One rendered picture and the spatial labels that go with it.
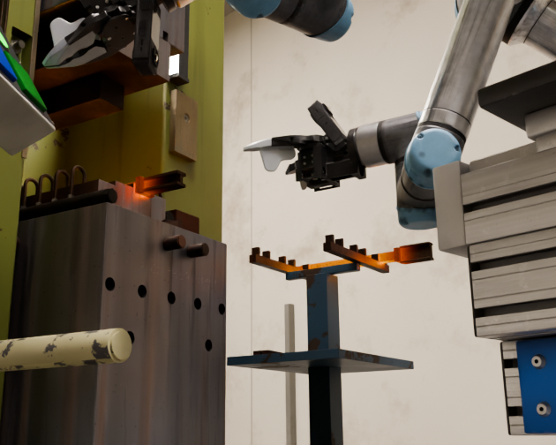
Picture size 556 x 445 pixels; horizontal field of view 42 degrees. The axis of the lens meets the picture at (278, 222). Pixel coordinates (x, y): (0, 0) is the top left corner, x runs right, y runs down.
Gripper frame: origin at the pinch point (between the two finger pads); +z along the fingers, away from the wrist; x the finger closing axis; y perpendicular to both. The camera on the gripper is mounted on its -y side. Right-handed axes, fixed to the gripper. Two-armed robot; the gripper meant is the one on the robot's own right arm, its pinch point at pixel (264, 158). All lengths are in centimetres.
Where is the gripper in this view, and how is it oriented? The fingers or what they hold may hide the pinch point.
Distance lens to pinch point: 137.3
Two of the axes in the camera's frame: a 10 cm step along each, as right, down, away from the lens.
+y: 0.1, 9.6, -2.7
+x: 5.2, 2.3, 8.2
